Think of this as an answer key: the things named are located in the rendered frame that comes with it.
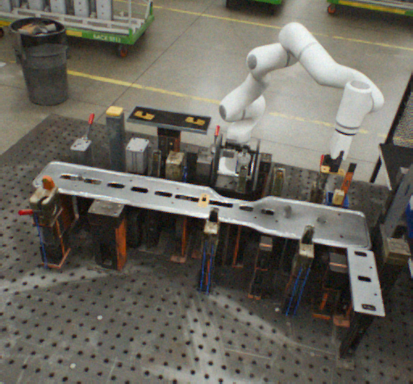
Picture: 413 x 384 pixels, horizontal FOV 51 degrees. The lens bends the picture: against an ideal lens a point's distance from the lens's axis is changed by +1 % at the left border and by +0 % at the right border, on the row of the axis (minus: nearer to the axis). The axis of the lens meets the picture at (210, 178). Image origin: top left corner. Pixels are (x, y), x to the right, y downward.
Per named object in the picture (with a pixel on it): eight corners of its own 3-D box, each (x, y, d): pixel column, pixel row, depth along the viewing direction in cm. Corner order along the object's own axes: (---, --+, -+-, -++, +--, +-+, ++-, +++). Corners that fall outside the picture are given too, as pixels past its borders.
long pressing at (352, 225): (25, 191, 174) (24, 188, 173) (51, 160, 192) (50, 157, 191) (372, 253, 162) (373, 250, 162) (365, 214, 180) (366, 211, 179)
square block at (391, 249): (359, 312, 176) (389, 251, 154) (357, 296, 182) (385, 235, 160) (379, 315, 175) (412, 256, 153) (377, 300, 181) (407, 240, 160)
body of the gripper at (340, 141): (334, 117, 151) (327, 144, 157) (336, 132, 142) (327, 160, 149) (356, 120, 150) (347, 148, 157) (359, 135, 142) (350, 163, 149)
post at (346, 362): (335, 368, 156) (359, 320, 138) (334, 340, 164) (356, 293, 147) (354, 371, 155) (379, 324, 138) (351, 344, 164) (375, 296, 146)
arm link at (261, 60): (250, 121, 213) (222, 129, 207) (240, 101, 216) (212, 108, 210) (296, 59, 169) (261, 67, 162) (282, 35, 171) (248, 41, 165)
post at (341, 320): (333, 324, 170) (353, 277, 152) (331, 302, 179) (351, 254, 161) (349, 327, 169) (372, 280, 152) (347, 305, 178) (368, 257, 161)
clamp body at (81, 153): (74, 210, 209) (64, 148, 187) (83, 196, 218) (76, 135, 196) (93, 214, 208) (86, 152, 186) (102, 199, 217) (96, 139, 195)
